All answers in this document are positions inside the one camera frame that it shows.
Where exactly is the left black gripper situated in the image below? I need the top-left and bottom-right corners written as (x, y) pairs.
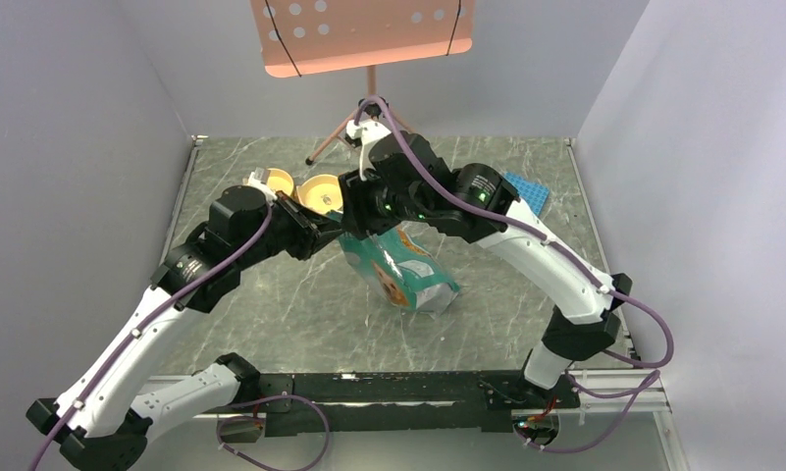
top-left (236, 190), bottom-right (345, 270)

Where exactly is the cream pet bowl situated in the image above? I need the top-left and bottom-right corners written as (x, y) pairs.
top-left (296, 174), bottom-right (343, 216)
top-left (264, 168), bottom-right (295, 197)

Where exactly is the right cream pet bowl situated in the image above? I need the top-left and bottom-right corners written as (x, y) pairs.
top-left (296, 174), bottom-right (343, 216)

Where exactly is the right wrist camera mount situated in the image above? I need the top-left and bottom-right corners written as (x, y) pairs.
top-left (345, 119), bottom-right (392, 182)

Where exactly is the blue studded building plate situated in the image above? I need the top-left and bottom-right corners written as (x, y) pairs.
top-left (503, 172), bottom-right (550, 216)

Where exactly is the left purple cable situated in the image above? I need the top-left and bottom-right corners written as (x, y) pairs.
top-left (26, 194), bottom-right (274, 471)

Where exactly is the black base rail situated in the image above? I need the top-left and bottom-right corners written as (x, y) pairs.
top-left (258, 370), bottom-right (580, 438)

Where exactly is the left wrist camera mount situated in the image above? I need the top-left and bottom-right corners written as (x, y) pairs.
top-left (243, 168), bottom-right (276, 197)

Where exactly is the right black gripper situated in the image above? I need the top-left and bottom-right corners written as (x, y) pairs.
top-left (339, 162), bottom-right (430, 239)

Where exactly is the left cream pet bowl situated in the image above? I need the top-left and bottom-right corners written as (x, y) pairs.
top-left (264, 168), bottom-right (295, 197)

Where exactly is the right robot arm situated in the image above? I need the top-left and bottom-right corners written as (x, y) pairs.
top-left (339, 131), bottom-right (632, 408)

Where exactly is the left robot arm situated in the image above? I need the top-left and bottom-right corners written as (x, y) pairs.
top-left (26, 185), bottom-right (342, 470)

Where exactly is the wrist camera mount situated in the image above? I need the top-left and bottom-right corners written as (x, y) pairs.
top-left (345, 119), bottom-right (392, 182)
top-left (243, 168), bottom-right (276, 197)

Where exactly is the green pet food bag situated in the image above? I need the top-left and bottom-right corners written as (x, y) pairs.
top-left (338, 228), bottom-right (460, 316)

